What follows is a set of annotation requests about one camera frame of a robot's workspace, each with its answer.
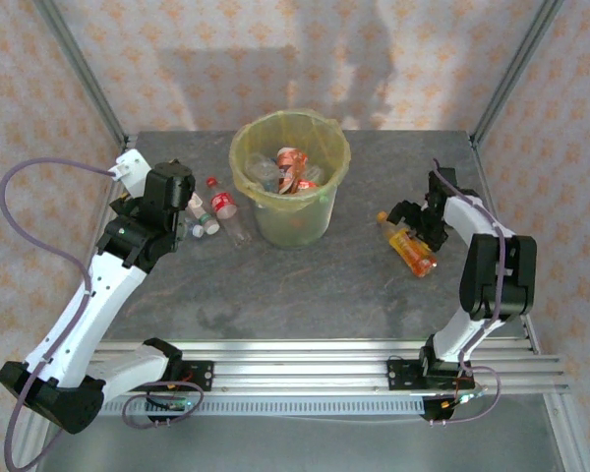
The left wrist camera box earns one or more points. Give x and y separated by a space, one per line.
133 169

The red label cola bottle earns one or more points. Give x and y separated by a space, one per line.
223 201

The aluminium table side rail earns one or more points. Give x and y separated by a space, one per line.
126 142
481 167

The yellow plastic bin liner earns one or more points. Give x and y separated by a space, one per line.
248 142

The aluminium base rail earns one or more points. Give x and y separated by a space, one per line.
300 366

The small clear bluish cap bottle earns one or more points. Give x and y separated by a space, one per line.
195 230

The small circuit board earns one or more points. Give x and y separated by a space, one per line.
464 398
174 404

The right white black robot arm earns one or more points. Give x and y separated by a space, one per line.
496 280

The aluminium frame post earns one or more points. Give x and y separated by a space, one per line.
513 74
83 74

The large clear white label bottle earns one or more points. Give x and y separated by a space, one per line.
260 171

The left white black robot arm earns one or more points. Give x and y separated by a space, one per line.
88 305

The green mesh waste bin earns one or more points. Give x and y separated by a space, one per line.
295 231

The orange juice bottle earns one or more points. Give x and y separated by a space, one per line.
413 251

